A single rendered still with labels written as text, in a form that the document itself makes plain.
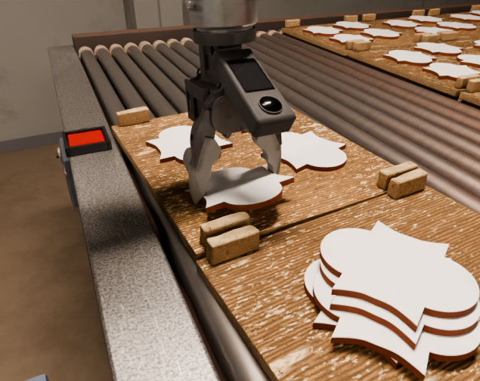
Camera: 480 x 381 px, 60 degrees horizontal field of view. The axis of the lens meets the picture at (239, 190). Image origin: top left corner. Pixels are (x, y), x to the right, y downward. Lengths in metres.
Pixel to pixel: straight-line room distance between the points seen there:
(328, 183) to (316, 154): 0.07
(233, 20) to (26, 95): 2.67
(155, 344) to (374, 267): 0.22
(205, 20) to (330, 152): 0.31
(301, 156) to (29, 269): 1.59
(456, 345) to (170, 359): 0.24
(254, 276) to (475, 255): 0.25
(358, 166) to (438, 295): 0.30
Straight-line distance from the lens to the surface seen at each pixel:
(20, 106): 3.09
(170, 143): 0.69
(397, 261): 0.43
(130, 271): 0.49
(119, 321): 0.44
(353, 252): 0.43
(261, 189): 0.51
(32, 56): 3.01
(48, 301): 1.86
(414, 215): 0.57
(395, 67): 1.22
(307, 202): 0.55
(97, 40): 1.57
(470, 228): 0.57
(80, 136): 0.80
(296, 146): 0.68
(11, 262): 2.12
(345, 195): 0.58
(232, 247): 0.44
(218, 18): 0.46
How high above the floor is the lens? 1.23
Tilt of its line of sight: 32 degrees down
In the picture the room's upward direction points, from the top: straight up
